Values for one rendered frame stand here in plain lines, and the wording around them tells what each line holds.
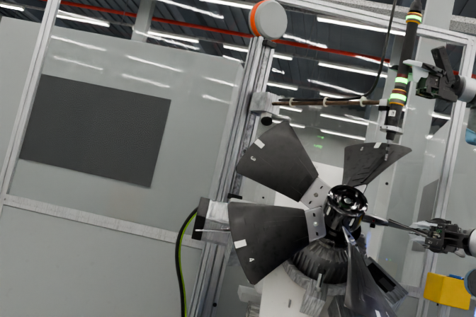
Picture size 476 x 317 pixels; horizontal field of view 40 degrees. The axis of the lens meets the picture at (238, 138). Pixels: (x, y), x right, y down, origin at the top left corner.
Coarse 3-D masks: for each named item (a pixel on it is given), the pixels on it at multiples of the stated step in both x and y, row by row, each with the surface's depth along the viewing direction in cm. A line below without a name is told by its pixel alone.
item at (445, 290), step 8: (432, 272) 224; (432, 280) 219; (440, 280) 212; (448, 280) 210; (456, 280) 210; (432, 288) 218; (440, 288) 211; (448, 288) 210; (456, 288) 210; (464, 288) 210; (424, 296) 223; (432, 296) 216; (440, 296) 210; (448, 296) 210; (456, 296) 210; (464, 296) 210; (448, 304) 209; (456, 304) 209; (464, 304) 209
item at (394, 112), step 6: (414, 0) 198; (420, 0) 197; (414, 6) 196; (420, 6) 196; (420, 12) 198; (390, 108) 193; (396, 108) 192; (390, 114) 192; (396, 114) 192; (390, 120) 192; (396, 120) 192; (396, 126) 192; (390, 132) 192; (390, 138) 191
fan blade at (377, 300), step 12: (348, 252) 174; (348, 264) 170; (360, 264) 175; (348, 276) 167; (360, 276) 170; (348, 288) 164; (360, 288) 167; (372, 288) 172; (348, 300) 161; (360, 300) 164; (372, 300) 168; (384, 300) 174; (360, 312) 161; (372, 312) 164; (384, 312) 169
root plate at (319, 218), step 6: (312, 210) 184; (318, 210) 185; (306, 216) 183; (312, 216) 184; (318, 216) 185; (312, 222) 185; (318, 222) 185; (312, 228) 185; (318, 228) 186; (324, 228) 186; (312, 234) 185; (318, 234) 186; (324, 234) 187; (312, 240) 185
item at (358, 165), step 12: (360, 144) 216; (372, 144) 213; (384, 144) 211; (396, 144) 209; (348, 156) 213; (360, 156) 210; (372, 156) 207; (384, 156) 204; (396, 156) 203; (348, 168) 208; (360, 168) 204; (372, 168) 201; (384, 168) 199; (348, 180) 202; (360, 180) 198
